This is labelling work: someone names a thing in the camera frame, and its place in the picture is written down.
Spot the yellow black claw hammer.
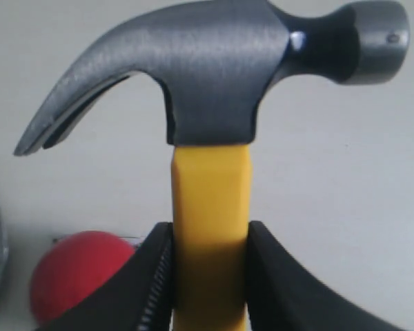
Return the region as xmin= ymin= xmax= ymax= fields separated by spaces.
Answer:
xmin=14 ymin=1 xmax=410 ymax=330

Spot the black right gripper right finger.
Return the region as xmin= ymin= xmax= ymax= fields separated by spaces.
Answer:
xmin=247 ymin=221 xmax=397 ymax=331

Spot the red dome push button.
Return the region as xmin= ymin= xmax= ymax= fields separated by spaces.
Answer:
xmin=29 ymin=230 xmax=135 ymax=325

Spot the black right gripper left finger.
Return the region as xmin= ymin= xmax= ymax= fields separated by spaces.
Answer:
xmin=37 ymin=222 xmax=173 ymax=331

